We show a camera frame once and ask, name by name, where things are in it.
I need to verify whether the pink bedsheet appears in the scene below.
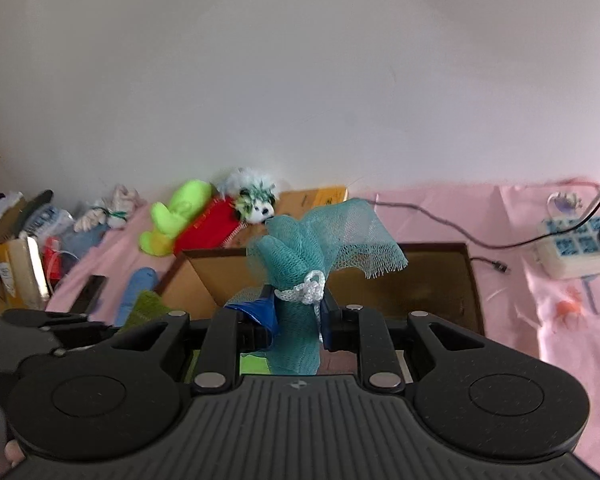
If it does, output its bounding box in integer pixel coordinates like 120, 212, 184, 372
45, 180, 600, 478

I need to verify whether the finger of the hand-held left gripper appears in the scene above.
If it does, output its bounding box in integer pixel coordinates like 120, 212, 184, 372
2, 309, 118, 356

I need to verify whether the blue oblong case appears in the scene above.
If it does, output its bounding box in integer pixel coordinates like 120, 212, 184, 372
114, 267, 158, 328

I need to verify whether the brown cardboard box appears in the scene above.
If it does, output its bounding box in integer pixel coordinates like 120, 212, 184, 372
154, 242, 486, 376

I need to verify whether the white gloves bundle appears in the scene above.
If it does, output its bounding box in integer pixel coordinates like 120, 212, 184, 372
75, 185, 146, 233

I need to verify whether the yellow book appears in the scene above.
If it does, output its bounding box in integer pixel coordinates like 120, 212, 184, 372
272, 186, 349, 221

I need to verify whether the red plush toy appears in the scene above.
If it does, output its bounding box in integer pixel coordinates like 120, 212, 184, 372
172, 196, 251, 257

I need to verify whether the black smartphone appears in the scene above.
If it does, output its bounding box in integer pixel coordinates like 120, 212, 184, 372
69, 275, 108, 317

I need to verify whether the black cable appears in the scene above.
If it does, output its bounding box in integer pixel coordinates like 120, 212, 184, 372
367, 160, 600, 275

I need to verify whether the pale blue cloth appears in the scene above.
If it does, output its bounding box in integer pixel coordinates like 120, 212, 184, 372
72, 222, 112, 261

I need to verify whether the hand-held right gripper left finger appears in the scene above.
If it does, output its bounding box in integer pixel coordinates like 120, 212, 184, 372
100, 285, 281, 395

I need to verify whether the clear printed plastic bag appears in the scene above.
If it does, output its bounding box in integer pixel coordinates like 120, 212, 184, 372
30, 205, 73, 237

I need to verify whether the white power strip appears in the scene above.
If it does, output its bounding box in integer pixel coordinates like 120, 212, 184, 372
530, 205, 600, 281

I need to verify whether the red plastic packet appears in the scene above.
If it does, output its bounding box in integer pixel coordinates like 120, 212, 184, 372
42, 237, 76, 281

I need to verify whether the lime green plush toy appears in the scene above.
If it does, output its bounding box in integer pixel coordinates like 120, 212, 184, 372
138, 180, 216, 257

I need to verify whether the green textured cloth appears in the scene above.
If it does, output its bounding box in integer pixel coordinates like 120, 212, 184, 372
117, 290, 173, 333

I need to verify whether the panda plush toy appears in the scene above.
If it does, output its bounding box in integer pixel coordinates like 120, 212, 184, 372
217, 167, 279, 225

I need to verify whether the yellow tissue packet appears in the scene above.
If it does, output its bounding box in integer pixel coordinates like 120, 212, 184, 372
0, 234, 51, 311

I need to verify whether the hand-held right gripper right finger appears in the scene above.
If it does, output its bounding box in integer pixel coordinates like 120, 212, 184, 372
319, 290, 506, 395

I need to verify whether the teal mesh bath sponge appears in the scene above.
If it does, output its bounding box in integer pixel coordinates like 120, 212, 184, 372
245, 198, 410, 376

